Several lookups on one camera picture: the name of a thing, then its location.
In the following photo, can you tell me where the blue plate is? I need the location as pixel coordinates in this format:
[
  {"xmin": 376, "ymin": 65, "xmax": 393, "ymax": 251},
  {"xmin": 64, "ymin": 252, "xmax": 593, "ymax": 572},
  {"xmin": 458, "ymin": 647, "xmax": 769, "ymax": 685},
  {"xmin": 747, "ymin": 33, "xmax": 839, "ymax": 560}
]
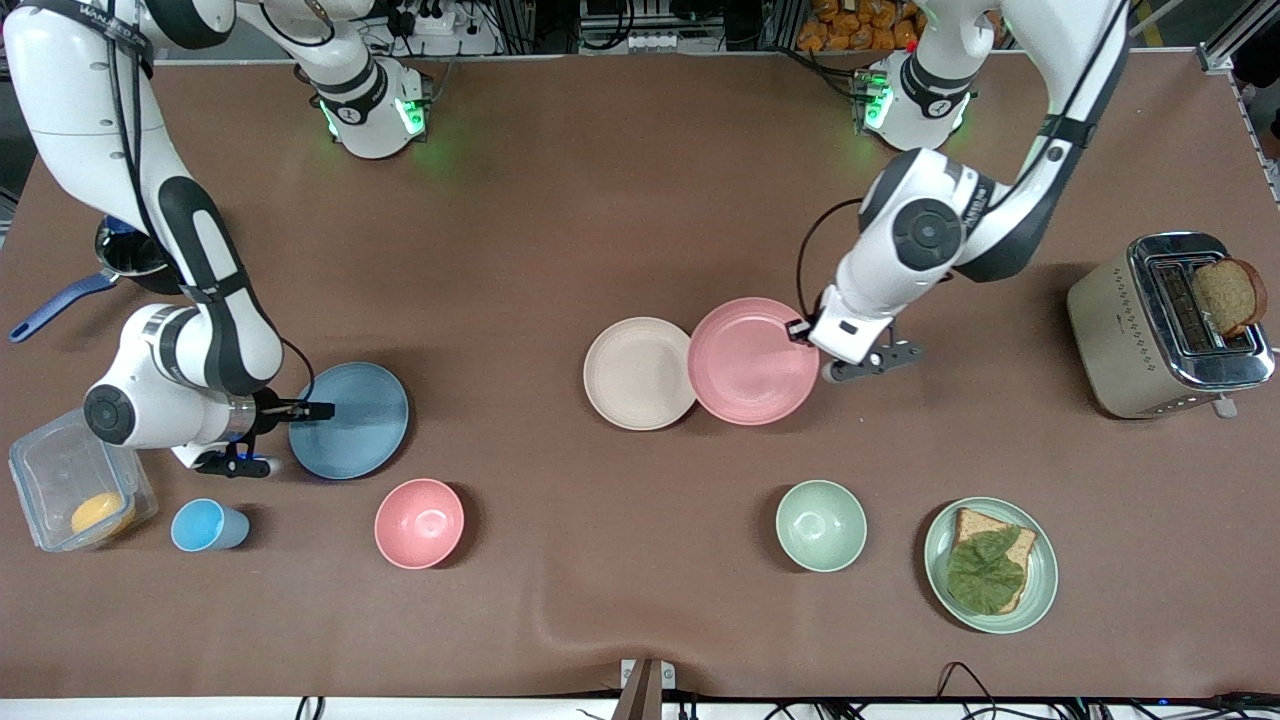
[{"xmin": 288, "ymin": 361, "xmax": 411, "ymax": 481}]

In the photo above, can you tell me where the pink plate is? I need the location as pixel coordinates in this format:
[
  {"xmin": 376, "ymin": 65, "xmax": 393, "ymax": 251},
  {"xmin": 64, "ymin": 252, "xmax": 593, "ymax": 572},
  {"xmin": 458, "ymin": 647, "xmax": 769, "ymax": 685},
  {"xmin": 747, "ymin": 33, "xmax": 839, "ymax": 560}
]
[{"xmin": 687, "ymin": 297, "xmax": 821, "ymax": 427}]

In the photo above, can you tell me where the blue cup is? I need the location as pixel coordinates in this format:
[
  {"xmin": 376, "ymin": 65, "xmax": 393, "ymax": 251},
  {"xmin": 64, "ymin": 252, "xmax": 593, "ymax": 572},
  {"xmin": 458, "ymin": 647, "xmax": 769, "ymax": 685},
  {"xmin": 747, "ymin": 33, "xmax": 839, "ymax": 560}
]
[{"xmin": 170, "ymin": 498, "xmax": 251, "ymax": 553}]

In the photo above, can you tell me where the pink bowl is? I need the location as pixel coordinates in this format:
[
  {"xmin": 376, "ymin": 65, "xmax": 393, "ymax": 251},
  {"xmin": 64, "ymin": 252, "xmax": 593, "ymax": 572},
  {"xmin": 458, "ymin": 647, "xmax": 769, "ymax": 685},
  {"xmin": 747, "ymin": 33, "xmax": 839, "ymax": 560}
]
[{"xmin": 374, "ymin": 478, "xmax": 466, "ymax": 571}]

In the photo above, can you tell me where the beige plate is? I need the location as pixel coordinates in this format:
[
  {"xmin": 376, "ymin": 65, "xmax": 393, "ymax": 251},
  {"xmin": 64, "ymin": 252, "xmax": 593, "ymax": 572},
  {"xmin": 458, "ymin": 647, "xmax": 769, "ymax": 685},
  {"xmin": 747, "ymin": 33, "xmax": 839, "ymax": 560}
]
[{"xmin": 583, "ymin": 317, "xmax": 699, "ymax": 432}]

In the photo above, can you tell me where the yellow round food piece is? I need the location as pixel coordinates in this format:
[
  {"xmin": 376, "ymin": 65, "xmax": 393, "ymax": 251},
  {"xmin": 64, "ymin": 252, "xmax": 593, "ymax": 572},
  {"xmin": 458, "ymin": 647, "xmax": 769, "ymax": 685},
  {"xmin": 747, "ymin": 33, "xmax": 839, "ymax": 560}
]
[{"xmin": 70, "ymin": 490, "xmax": 136, "ymax": 541}]

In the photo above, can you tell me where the green bowl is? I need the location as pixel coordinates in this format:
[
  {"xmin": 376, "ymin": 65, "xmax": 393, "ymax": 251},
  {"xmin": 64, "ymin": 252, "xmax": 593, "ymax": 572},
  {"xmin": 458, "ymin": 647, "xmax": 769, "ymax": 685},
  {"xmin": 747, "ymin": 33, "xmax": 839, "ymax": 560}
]
[{"xmin": 775, "ymin": 480, "xmax": 868, "ymax": 573}]

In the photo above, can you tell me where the brown table mat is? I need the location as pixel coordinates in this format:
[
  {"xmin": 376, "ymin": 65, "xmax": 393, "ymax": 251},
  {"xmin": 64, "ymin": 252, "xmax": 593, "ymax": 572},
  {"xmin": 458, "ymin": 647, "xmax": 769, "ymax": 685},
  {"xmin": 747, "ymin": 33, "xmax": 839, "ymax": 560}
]
[{"xmin": 0, "ymin": 50, "xmax": 1280, "ymax": 699}]

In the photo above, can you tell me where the clear plastic container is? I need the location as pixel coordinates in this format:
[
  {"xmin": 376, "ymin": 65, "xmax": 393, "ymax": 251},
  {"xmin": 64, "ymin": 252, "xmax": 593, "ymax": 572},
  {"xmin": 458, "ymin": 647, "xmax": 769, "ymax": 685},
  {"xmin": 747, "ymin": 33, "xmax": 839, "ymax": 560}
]
[{"xmin": 8, "ymin": 406, "xmax": 159, "ymax": 553}]

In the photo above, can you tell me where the glass lid with blue knob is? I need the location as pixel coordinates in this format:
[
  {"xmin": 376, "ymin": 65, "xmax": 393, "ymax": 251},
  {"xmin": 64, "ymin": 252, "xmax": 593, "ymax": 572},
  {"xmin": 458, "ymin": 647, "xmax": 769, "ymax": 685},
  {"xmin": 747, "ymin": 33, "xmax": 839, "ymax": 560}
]
[{"xmin": 95, "ymin": 215, "xmax": 173, "ymax": 281}]

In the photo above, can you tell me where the beige chrome toaster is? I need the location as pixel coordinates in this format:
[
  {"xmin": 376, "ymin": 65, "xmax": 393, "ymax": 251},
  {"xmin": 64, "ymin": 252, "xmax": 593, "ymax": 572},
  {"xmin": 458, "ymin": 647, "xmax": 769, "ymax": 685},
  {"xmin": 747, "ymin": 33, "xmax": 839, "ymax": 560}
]
[{"xmin": 1066, "ymin": 232, "xmax": 1277, "ymax": 421}]

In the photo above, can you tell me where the brown bread slice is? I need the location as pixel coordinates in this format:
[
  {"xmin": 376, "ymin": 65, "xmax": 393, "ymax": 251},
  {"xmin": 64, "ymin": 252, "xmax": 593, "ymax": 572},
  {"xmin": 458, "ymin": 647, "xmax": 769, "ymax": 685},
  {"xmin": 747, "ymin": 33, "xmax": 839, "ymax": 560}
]
[{"xmin": 950, "ymin": 508, "xmax": 1039, "ymax": 614}]

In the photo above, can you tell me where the green lettuce leaf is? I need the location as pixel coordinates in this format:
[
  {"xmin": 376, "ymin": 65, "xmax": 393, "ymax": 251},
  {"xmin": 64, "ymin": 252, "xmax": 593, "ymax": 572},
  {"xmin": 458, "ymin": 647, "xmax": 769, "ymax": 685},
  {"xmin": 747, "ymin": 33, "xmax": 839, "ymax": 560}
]
[{"xmin": 946, "ymin": 528, "xmax": 1027, "ymax": 616}]

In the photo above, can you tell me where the bag of orange snacks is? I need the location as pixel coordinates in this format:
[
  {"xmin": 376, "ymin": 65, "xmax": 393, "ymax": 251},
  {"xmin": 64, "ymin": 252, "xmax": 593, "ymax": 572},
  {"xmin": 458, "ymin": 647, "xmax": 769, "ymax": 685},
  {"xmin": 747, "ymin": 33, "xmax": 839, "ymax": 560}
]
[{"xmin": 797, "ymin": 0, "xmax": 923, "ymax": 53}]

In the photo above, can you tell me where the green plate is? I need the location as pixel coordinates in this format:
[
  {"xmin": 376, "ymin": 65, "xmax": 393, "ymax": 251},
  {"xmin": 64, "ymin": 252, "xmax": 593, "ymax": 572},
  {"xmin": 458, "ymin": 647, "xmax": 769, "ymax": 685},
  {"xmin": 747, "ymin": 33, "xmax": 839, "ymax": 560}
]
[{"xmin": 923, "ymin": 497, "xmax": 1059, "ymax": 635}]

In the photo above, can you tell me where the brown toast slice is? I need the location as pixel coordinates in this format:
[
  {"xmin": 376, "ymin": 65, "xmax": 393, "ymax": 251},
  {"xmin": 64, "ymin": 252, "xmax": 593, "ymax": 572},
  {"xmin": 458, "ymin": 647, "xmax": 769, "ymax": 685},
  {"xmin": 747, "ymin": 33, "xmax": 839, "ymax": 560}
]
[{"xmin": 1190, "ymin": 258, "xmax": 1268, "ymax": 339}]

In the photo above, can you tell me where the white power strip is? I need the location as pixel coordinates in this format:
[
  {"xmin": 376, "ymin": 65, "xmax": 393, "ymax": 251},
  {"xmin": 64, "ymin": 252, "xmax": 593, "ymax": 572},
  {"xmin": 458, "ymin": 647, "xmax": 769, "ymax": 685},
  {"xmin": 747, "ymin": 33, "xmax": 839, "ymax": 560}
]
[{"xmin": 398, "ymin": 0, "xmax": 483, "ymax": 37}]

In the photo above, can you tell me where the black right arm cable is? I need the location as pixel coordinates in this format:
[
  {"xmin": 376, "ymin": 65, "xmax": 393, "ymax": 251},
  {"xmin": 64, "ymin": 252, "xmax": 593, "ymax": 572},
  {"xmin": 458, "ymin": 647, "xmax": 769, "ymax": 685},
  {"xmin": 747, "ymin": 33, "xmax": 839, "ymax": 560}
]
[{"xmin": 278, "ymin": 338, "xmax": 317, "ymax": 403}]

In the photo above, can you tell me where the black pot with blue handle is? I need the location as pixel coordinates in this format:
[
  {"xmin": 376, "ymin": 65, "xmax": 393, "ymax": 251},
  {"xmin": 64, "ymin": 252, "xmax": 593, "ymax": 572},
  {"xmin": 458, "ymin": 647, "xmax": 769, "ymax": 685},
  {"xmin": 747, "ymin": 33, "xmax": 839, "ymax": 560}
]
[{"xmin": 8, "ymin": 215, "xmax": 189, "ymax": 344}]

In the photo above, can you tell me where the black looped floor cable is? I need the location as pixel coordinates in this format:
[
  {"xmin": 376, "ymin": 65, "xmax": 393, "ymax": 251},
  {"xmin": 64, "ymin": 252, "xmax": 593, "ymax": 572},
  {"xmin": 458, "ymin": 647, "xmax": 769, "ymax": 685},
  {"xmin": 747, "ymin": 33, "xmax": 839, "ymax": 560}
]
[{"xmin": 935, "ymin": 660, "xmax": 1006, "ymax": 720}]

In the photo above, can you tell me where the metal table bracket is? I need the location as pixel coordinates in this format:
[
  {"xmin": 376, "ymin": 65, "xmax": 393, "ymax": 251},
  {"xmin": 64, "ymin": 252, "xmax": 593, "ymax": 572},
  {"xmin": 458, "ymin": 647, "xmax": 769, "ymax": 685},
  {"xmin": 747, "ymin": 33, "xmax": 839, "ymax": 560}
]
[{"xmin": 612, "ymin": 658, "xmax": 677, "ymax": 720}]

